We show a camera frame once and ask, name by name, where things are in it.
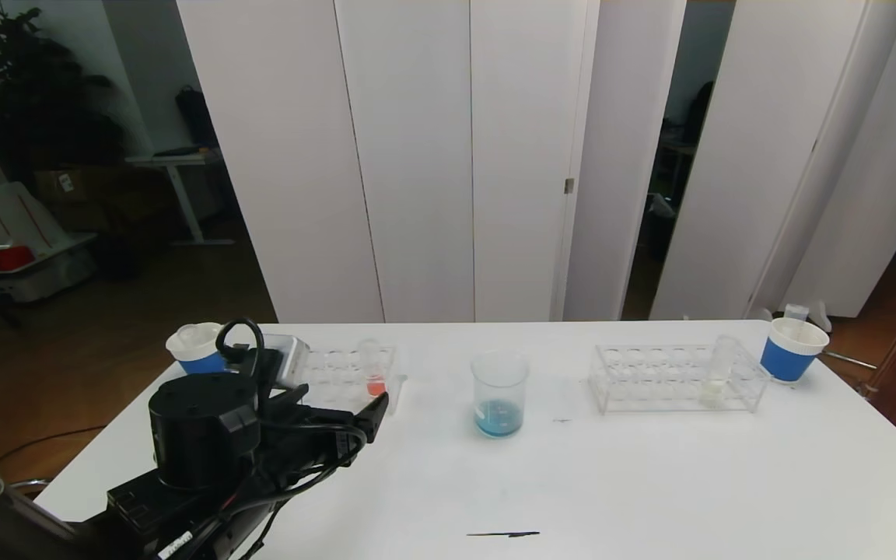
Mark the dark green potted plant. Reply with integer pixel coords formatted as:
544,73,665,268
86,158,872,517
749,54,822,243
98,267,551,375
0,0,126,186

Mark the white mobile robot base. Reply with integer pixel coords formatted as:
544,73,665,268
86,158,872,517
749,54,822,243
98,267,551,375
0,68,99,304

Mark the test tube with white pigment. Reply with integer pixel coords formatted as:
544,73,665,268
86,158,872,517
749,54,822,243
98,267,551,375
701,334,740,405

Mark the white folding partition panel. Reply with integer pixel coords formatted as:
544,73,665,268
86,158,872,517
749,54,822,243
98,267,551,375
649,0,896,320
779,0,896,318
563,0,688,320
177,0,600,323

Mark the brown cardboard box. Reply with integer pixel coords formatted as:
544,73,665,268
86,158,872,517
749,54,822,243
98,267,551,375
33,166,107,203

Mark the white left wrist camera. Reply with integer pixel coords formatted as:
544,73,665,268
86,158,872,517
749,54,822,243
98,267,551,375
260,334,310,389

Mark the black left camera cable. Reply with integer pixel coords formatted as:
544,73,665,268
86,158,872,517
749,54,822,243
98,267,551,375
215,317,267,368

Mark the thin metal rod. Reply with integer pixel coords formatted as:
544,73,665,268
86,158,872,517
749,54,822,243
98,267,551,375
820,350,878,370

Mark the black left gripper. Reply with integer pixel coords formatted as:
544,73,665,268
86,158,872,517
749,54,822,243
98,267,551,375
295,391,389,467

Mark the white standing desk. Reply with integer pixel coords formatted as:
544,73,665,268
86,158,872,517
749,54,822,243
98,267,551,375
126,150,236,247

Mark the black bag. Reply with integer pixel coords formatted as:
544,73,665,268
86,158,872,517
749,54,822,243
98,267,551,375
174,86,220,149

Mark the black floor cable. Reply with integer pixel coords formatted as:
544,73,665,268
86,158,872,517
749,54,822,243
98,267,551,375
0,425,107,467

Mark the blue and white paper cup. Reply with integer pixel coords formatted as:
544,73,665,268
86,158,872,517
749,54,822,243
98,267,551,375
760,317,831,383
166,320,229,376

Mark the clear glass beaker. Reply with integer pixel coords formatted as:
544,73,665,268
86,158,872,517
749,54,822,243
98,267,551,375
471,350,530,438

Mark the clear acrylic test tube rack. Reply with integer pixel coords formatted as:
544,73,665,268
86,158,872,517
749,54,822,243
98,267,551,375
588,343,772,414
296,343,404,415

